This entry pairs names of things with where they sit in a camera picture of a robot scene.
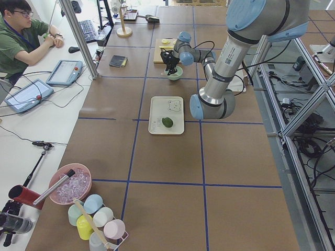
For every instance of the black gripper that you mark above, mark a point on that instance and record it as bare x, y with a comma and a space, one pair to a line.
173, 60

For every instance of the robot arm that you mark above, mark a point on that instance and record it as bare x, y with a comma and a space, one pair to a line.
247, 22

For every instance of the green ceramic bowl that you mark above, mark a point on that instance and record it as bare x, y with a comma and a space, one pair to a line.
175, 76

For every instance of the pink bowl with ice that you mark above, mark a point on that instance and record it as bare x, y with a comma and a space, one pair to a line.
77, 186

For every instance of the lemon slice upper stack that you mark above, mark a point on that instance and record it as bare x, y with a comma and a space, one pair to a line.
165, 41

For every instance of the bamboo cutting board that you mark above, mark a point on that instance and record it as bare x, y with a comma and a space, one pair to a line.
156, 58

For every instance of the cream bear tray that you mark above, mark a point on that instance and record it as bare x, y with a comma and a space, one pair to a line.
171, 107

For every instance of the green avocado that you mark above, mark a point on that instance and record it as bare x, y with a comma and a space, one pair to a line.
167, 122

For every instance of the steel scoop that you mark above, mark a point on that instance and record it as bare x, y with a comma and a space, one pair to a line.
150, 19

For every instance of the wooden mug tree stand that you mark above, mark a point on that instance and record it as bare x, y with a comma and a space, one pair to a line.
123, 31

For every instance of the black keyboard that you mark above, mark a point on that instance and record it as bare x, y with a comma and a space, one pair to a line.
89, 30

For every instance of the black computer mouse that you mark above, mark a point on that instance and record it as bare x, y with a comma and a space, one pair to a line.
73, 49

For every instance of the far teach pendant tablet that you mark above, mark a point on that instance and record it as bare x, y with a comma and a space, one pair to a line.
65, 73

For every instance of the teach pendant tablet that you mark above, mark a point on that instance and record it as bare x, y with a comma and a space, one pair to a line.
65, 73
29, 96

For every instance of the near teach pendant tablet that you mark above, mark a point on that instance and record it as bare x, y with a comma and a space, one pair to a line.
29, 96

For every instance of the steel muddler black tip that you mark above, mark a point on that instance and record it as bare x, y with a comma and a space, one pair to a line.
48, 192

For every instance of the black selfie stick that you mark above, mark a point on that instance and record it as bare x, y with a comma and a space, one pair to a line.
46, 146

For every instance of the person in green shirt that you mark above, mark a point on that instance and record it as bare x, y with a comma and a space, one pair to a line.
24, 41

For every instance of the blue cup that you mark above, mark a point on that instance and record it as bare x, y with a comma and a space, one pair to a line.
93, 203

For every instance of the white cup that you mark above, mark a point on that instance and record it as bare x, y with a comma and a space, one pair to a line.
103, 216

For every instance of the pink cup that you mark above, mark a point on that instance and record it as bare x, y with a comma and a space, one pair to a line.
114, 229

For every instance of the green cup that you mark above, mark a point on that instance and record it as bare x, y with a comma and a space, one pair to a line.
73, 214

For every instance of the yellow cup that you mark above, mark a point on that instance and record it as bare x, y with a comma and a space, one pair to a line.
84, 228

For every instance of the grey cup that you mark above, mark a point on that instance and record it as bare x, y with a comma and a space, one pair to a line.
95, 244

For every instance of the red bottle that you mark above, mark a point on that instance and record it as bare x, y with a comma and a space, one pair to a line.
25, 196

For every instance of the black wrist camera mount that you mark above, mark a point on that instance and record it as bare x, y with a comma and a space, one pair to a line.
166, 56

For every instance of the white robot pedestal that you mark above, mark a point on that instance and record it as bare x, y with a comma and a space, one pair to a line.
237, 84

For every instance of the aluminium frame post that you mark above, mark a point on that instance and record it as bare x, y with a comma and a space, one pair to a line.
67, 7

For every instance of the white wire cup rack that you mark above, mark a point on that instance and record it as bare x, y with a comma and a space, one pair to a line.
115, 241

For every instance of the wooden rack handle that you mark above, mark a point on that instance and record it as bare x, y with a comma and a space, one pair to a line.
107, 245

